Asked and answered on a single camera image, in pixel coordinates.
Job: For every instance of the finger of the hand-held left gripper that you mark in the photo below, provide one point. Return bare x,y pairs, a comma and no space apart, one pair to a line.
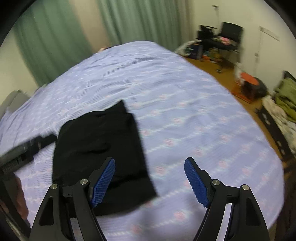
44,141

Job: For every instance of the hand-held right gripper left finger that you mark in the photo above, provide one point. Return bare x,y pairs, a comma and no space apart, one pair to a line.
104,183

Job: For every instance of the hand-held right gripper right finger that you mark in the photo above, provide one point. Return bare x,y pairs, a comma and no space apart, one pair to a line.
196,183

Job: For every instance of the black pants with white logo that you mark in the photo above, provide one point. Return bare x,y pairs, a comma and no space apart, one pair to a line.
99,143

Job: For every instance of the person's left hand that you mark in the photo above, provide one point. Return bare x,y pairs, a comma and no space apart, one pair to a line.
21,199

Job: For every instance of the grey padded headboard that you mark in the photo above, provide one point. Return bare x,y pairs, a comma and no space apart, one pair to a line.
11,102

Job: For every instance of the bed with lilac striped sheet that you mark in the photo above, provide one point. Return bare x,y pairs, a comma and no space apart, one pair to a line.
185,120

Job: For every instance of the white patterned cloth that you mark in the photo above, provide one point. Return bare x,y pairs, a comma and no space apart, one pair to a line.
281,115

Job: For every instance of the orange stool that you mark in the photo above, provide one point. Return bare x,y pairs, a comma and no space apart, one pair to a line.
247,81

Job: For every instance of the black bag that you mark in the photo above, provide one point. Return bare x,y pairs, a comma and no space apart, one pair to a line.
261,88

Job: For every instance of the small white plastic bag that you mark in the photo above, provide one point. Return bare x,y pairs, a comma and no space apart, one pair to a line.
239,73

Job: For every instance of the green cloth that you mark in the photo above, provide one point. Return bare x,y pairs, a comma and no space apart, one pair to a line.
286,97

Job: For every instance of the pile of colourful toys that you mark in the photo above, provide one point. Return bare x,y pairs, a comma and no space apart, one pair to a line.
211,55

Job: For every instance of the beige sheer curtain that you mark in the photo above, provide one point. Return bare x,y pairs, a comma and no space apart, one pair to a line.
94,23

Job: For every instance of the dark blue bag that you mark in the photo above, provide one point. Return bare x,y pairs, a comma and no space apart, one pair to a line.
195,51

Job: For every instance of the white plastic bag with print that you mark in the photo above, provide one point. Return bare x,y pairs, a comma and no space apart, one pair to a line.
185,47

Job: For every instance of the pink plush toy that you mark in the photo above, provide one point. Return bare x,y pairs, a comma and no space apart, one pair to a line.
225,41

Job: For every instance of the black handbag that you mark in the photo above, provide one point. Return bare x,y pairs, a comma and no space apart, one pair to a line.
207,32

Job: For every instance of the black chair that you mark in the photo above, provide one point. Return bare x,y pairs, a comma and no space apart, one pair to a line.
231,31

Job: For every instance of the wall socket with plug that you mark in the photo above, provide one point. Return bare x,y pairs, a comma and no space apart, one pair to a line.
215,8

